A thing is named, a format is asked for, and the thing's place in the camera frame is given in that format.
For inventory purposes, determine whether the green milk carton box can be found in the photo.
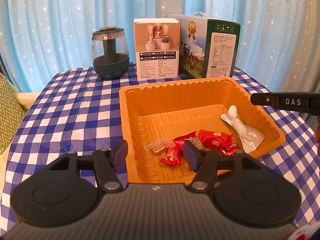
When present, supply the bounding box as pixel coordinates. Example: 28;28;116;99
167;12;241;79

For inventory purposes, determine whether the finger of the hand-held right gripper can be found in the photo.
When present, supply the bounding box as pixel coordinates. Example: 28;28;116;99
251;93;277;107

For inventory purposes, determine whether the blue star curtain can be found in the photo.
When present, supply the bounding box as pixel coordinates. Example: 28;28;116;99
0;0;320;95

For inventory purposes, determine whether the red white patterned clothing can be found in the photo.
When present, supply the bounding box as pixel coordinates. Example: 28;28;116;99
287;224;320;240

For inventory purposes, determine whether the green zigzag cushion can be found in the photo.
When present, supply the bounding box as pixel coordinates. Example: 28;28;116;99
0;74;27;155

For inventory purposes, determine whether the dark green humidifier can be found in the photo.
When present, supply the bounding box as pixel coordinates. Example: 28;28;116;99
91;26;130;79

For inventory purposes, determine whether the small red candy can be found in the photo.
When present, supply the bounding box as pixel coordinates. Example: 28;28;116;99
160;145;182;165

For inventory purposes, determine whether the white cardboard box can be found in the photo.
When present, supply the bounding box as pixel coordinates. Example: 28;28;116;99
133;18;181;82

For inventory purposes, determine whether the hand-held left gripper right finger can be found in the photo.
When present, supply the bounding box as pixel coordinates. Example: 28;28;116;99
184;140;265;193

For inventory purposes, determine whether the orange plastic tray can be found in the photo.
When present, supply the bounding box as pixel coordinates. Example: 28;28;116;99
119;77;287;184

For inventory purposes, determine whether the clear candy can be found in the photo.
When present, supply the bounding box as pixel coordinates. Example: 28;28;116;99
146;137;167;154

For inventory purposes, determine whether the pale yellow sofa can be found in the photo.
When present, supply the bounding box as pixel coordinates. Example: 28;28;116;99
19;92;42;112

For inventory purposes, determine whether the green silver snack packet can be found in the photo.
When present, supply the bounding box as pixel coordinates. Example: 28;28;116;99
220;105;265;153

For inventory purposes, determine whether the large red snack packet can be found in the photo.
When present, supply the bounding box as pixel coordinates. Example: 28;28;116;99
197;129;234;150

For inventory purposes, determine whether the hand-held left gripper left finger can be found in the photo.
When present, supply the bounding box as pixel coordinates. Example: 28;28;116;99
47;140;129;193

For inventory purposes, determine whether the blue white checkered tablecloth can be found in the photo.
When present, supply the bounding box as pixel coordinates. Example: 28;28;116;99
0;66;320;233

